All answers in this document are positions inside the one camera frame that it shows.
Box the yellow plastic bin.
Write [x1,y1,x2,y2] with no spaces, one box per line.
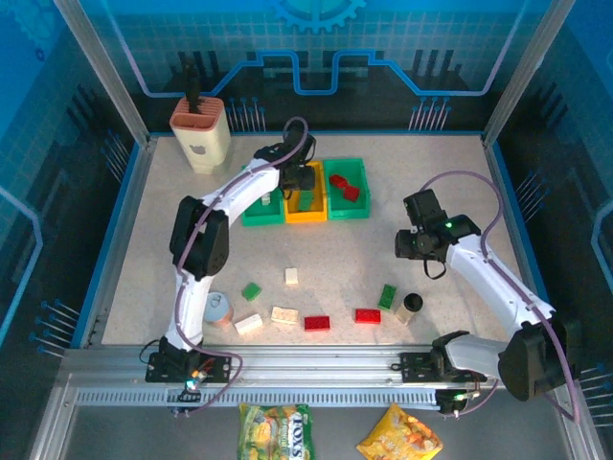
[283,160,331,225]

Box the green plastic bin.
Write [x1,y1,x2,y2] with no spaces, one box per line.
[240,164,284,228]
[323,157,373,222]

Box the long green lego brick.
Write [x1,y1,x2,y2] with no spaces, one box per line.
[377,283,399,311]

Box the spice jar with black lid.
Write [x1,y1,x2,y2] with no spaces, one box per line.
[394,292,424,327]

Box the pink white utensil holder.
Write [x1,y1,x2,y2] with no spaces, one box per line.
[169,95,232,176]

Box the long speckled white lego brick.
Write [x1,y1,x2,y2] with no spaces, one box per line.
[270,306,301,328]

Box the tin can with pull tab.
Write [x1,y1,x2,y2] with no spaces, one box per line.
[204,291,236,328]

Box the yellow snack bag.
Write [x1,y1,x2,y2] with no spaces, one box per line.
[355,402,444,460]

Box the green candy bag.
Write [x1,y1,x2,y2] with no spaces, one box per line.
[238,402,318,460]

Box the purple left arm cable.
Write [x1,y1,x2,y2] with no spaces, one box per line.
[138,116,310,418]

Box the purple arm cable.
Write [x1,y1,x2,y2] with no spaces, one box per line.
[138,116,310,418]
[420,171,583,426]

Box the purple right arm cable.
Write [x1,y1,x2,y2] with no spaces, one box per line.
[420,171,583,426]

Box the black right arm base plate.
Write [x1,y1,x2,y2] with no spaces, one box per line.
[398,352,488,384]

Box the black utensil handle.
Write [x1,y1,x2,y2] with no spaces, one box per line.
[184,57,202,117]

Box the aluminium mounting rail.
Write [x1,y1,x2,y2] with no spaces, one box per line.
[61,344,574,408]

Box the slotted grey cable duct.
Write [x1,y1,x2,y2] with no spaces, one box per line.
[75,389,443,407]

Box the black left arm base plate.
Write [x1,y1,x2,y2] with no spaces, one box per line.
[145,348,234,384]

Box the aluminium frame post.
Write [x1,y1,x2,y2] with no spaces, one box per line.
[53,0,155,148]
[481,0,579,148]

